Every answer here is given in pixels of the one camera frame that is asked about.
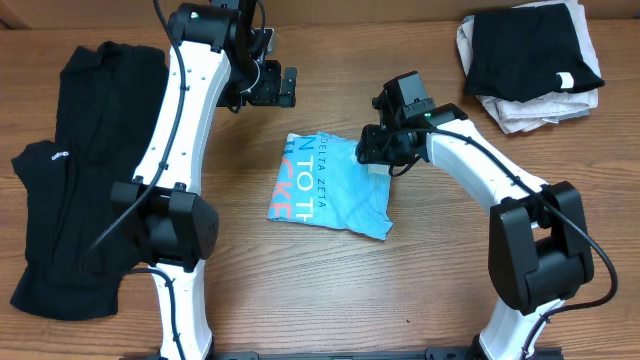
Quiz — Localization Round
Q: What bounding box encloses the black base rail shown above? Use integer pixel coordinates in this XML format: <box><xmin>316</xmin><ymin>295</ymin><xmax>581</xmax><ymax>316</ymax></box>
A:
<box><xmin>119</xmin><ymin>345</ymin><xmax>566</xmax><ymax>360</ymax></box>

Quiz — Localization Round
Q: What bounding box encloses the folded grey garment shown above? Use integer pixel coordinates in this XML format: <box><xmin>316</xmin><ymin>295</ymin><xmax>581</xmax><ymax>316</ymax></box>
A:
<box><xmin>541</xmin><ymin>109</ymin><xmax>590</xmax><ymax>124</ymax></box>

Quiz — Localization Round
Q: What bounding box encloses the folded black garment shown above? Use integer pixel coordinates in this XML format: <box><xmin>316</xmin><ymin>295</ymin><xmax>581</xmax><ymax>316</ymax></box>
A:
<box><xmin>464</xmin><ymin>4</ymin><xmax>604</xmax><ymax>102</ymax></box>

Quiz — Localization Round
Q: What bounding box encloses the light blue t-shirt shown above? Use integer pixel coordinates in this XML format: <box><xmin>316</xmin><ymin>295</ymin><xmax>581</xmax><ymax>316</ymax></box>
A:
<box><xmin>268</xmin><ymin>132</ymin><xmax>393</xmax><ymax>241</ymax></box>

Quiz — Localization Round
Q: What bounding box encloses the black garment under blue shirt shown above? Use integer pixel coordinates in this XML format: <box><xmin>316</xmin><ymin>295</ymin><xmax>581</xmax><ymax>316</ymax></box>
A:
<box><xmin>10</xmin><ymin>42</ymin><xmax>168</xmax><ymax>321</ymax></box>

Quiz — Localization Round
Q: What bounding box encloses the folded beige garment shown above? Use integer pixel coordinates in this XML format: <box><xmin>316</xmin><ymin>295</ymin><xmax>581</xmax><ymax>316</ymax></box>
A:
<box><xmin>476</xmin><ymin>0</ymin><xmax>601</xmax><ymax>134</ymax></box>

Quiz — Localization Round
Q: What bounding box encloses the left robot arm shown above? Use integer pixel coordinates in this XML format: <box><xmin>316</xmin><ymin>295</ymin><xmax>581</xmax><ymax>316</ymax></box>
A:
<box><xmin>110</xmin><ymin>1</ymin><xmax>297</xmax><ymax>359</ymax></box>

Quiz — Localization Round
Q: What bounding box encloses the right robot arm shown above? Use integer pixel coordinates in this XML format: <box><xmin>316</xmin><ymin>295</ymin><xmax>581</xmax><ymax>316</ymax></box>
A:
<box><xmin>356</xmin><ymin>71</ymin><xmax>594</xmax><ymax>359</ymax></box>

